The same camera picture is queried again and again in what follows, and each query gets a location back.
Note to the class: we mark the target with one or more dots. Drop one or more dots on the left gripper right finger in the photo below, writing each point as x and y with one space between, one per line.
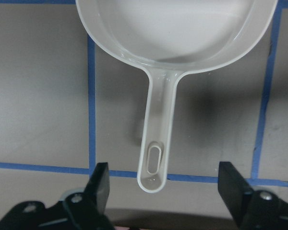
251 209

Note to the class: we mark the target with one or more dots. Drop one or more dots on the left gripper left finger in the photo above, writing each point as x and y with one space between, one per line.
78 211

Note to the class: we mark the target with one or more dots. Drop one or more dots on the beige plastic dustpan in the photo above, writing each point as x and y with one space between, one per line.
169 39

